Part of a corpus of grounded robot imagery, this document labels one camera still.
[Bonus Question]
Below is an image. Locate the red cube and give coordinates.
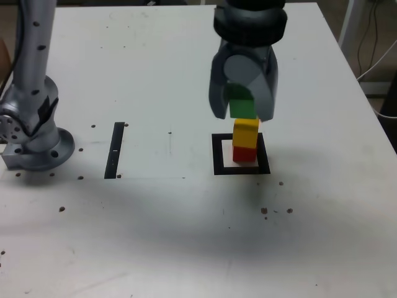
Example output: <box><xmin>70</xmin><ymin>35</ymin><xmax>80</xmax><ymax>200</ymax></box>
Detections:
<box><xmin>232</xmin><ymin>145</ymin><xmax>257</xmax><ymax>163</ymax></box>

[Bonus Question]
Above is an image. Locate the green cube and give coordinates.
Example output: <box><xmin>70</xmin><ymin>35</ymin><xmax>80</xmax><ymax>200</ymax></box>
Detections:
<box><xmin>225</xmin><ymin>81</ymin><xmax>257</xmax><ymax>119</ymax></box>

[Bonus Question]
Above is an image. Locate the brown rounded background object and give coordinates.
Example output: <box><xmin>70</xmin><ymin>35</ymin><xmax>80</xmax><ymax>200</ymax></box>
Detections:
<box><xmin>0</xmin><ymin>38</ymin><xmax>13</xmax><ymax>88</ymax></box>

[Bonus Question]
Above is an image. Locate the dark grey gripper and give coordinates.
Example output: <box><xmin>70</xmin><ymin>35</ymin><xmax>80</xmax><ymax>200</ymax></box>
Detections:
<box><xmin>208</xmin><ymin>38</ymin><xmax>280</xmax><ymax>122</ymax></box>

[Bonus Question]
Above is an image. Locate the black tape square outline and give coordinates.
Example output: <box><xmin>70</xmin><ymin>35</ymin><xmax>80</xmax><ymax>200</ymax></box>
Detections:
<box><xmin>212</xmin><ymin>132</ymin><xmax>271</xmax><ymax>176</ymax></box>

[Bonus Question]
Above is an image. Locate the thin black hanging cable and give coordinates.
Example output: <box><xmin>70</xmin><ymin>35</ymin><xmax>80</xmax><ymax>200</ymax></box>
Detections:
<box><xmin>356</xmin><ymin>0</ymin><xmax>378</xmax><ymax>75</ymax></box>

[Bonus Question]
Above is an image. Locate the yellow cube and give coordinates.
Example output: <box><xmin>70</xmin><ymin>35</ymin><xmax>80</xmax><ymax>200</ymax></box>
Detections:
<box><xmin>232</xmin><ymin>118</ymin><xmax>261</xmax><ymax>150</ymax></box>

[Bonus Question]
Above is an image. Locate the white table leg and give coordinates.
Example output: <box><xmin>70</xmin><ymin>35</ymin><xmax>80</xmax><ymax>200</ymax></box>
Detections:
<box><xmin>337</xmin><ymin>0</ymin><xmax>358</xmax><ymax>55</ymax></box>

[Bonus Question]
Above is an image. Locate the white cable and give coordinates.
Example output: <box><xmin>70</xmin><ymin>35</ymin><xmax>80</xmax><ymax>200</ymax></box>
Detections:
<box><xmin>370</xmin><ymin>99</ymin><xmax>397</xmax><ymax>119</ymax></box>
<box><xmin>356</xmin><ymin>40</ymin><xmax>397</xmax><ymax>81</ymax></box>

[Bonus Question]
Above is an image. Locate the black tape strip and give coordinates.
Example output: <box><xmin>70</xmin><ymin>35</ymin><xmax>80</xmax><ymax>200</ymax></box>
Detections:
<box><xmin>104</xmin><ymin>122</ymin><xmax>125</xmax><ymax>180</ymax></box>

